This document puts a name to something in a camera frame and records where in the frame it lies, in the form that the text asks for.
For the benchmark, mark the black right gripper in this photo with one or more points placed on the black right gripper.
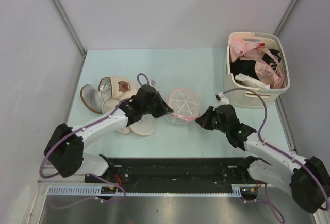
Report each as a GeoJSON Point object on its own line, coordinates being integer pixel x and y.
{"type": "Point", "coordinates": [202, 121]}

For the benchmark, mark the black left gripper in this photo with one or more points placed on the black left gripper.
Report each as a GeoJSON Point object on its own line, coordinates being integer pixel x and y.
{"type": "Point", "coordinates": [163, 108]}

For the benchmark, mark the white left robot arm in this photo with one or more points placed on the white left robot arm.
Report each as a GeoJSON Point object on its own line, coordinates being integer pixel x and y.
{"type": "Point", "coordinates": [65, 152]}

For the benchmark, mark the cream plastic laundry basket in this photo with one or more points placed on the cream plastic laundry basket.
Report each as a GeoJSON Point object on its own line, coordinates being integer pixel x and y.
{"type": "Point", "coordinates": [241, 96]}

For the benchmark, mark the white bra in basket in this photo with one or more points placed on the white bra in basket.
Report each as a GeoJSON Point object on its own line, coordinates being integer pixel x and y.
{"type": "Point", "coordinates": [251, 82]}

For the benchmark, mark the silver brown-rimmed bra cup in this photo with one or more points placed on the silver brown-rimmed bra cup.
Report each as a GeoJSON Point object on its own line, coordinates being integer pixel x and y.
{"type": "Point", "coordinates": [91, 98]}

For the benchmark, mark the black garment in basket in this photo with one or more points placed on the black garment in basket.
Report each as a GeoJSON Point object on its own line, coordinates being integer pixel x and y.
{"type": "Point", "coordinates": [247, 67]}

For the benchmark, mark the pink bras in basket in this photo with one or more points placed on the pink bras in basket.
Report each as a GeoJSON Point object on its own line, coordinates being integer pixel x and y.
{"type": "Point", "coordinates": [243, 50]}

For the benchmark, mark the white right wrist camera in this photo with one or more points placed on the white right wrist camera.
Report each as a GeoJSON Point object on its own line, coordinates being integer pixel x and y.
{"type": "Point", "coordinates": [221, 99]}

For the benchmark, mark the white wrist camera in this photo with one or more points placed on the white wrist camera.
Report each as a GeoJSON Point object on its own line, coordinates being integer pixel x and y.
{"type": "Point", "coordinates": [152, 83]}
{"type": "Point", "coordinates": [221, 99]}

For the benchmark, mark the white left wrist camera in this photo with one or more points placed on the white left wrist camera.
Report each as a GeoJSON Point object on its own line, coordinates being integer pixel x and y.
{"type": "Point", "coordinates": [152, 83]}

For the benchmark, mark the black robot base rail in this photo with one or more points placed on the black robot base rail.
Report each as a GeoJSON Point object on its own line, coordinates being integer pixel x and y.
{"type": "Point", "coordinates": [176, 172]}

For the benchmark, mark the white slotted cable duct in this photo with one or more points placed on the white slotted cable duct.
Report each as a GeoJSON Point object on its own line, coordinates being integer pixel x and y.
{"type": "Point", "coordinates": [154, 190]}

